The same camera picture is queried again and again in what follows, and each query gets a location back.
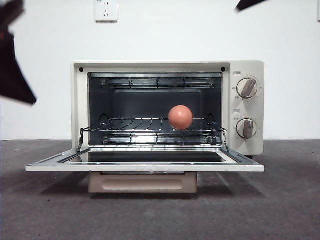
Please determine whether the glass oven door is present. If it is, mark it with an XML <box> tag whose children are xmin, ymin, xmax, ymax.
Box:
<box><xmin>25</xmin><ymin>146</ymin><xmax>265</xmax><ymax>195</ymax></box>

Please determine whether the brown egg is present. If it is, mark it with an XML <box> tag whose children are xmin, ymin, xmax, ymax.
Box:
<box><xmin>168</xmin><ymin>104</ymin><xmax>194</xmax><ymax>131</ymax></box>

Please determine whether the cream Toshiba toaster oven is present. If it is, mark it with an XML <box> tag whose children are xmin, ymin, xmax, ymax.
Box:
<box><xmin>71</xmin><ymin>59</ymin><xmax>265</xmax><ymax>158</ymax></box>

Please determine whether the beige timer knob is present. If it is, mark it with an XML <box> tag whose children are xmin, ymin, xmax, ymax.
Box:
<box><xmin>236</xmin><ymin>118</ymin><xmax>258</xmax><ymax>140</ymax></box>

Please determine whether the metal heating element guard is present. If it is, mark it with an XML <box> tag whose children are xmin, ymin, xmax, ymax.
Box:
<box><xmin>101</xmin><ymin>132</ymin><xmax>219</xmax><ymax>146</ymax></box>
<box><xmin>100</xmin><ymin>76</ymin><xmax>214</xmax><ymax>89</ymax></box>

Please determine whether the beige temperature knob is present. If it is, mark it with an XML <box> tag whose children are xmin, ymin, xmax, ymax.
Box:
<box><xmin>236</xmin><ymin>78</ymin><xmax>260</xmax><ymax>99</ymax></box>

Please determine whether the white wall socket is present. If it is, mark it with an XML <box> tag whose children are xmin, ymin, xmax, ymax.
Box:
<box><xmin>95</xmin><ymin>0</ymin><xmax>118</xmax><ymax>24</ymax></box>

